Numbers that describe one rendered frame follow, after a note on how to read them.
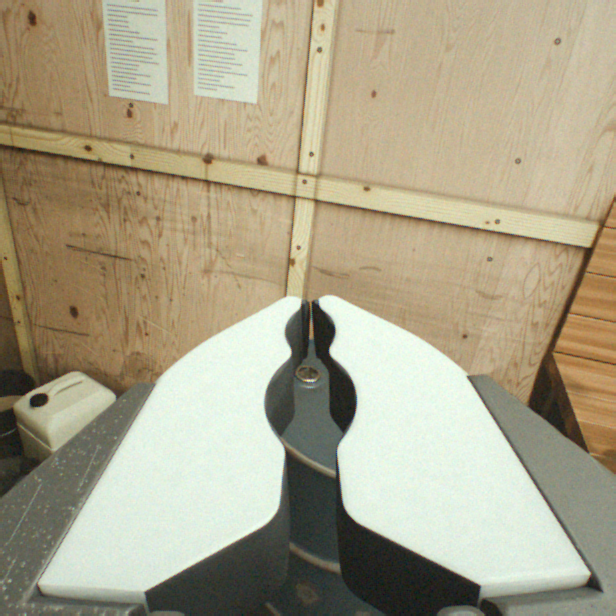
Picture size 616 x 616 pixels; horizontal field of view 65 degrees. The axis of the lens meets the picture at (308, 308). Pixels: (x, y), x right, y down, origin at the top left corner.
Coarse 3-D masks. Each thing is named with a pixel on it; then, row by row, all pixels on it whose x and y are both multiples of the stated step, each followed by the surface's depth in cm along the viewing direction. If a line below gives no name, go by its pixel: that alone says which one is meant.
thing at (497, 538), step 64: (320, 320) 11; (384, 320) 11; (384, 384) 9; (448, 384) 9; (384, 448) 7; (448, 448) 7; (384, 512) 6; (448, 512) 6; (512, 512) 6; (384, 576) 6; (448, 576) 6; (512, 576) 5; (576, 576) 5
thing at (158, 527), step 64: (256, 320) 11; (192, 384) 9; (256, 384) 9; (128, 448) 7; (192, 448) 7; (256, 448) 7; (128, 512) 6; (192, 512) 6; (256, 512) 6; (64, 576) 6; (128, 576) 6; (192, 576) 6; (256, 576) 6
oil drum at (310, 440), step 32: (320, 384) 128; (320, 416) 117; (288, 448) 105; (320, 448) 108; (288, 480) 109; (320, 480) 103; (320, 512) 107; (320, 544) 111; (288, 576) 122; (320, 576) 116; (256, 608) 141; (288, 608) 127; (320, 608) 121; (352, 608) 119
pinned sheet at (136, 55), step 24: (120, 0) 146; (144, 0) 145; (120, 24) 149; (144, 24) 148; (120, 48) 153; (144, 48) 151; (120, 72) 156; (144, 72) 154; (120, 96) 159; (144, 96) 157
